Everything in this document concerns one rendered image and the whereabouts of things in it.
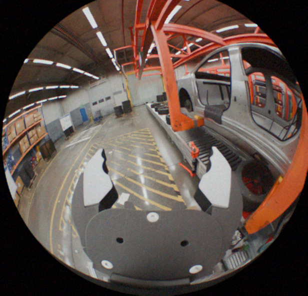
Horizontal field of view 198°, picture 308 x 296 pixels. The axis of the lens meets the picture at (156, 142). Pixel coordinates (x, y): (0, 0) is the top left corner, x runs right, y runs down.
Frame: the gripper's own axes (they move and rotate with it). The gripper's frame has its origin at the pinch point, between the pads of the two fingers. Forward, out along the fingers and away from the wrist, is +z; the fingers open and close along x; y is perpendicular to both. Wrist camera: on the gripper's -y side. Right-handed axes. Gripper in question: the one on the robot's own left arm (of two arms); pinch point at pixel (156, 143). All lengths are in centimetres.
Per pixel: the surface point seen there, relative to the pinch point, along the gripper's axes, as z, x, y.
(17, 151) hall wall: -13, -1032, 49
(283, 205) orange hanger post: -23, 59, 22
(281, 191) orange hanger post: -14, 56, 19
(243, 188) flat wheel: 22, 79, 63
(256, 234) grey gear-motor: -38, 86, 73
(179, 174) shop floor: 107, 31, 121
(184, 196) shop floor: 62, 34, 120
